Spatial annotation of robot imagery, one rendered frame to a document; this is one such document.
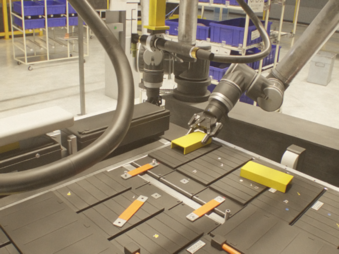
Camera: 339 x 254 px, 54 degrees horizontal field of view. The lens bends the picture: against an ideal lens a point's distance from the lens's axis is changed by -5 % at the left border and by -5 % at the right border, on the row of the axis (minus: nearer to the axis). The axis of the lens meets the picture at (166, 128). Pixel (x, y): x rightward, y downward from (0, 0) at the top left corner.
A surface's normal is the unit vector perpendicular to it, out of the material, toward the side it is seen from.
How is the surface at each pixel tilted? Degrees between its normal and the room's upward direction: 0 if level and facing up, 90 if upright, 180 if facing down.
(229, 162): 0
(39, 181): 80
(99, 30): 72
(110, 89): 90
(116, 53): 59
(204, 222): 0
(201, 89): 90
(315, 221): 0
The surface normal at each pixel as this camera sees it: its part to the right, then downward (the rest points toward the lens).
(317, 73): -0.56, 0.29
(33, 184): 0.40, 0.22
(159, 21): 0.64, 0.33
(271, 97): -0.34, 0.35
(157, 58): -0.13, 0.38
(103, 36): -0.14, 0.06
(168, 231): 0.05, -0.92
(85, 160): 0.65, 0.05
